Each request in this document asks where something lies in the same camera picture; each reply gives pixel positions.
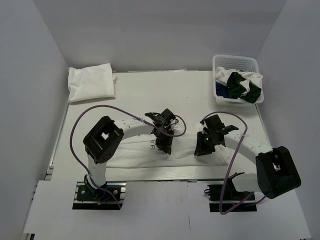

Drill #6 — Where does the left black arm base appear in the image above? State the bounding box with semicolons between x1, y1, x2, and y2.
72;182;126;211

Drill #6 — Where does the white graphic t shirt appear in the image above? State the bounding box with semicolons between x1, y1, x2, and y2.
106;122;231;169

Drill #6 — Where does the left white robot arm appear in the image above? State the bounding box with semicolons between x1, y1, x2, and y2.
83;108;176;200

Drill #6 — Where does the dark green white t shirt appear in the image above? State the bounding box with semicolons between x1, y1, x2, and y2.
214;66;263;104

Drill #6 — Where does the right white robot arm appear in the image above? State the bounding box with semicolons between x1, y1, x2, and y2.
194;114;302;200

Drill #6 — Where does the blue t shirt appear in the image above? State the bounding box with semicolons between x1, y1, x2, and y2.
215;82;229;98

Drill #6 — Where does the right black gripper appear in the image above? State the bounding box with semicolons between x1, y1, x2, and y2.
194;131;218;156

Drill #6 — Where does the white plastic laundry basket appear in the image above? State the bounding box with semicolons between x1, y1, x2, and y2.
212;55;264;107

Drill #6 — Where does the folded white t shirt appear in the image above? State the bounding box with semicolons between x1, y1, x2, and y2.
67;63;116;103

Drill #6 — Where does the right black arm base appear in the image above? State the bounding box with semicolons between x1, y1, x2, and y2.
203;172;257;213

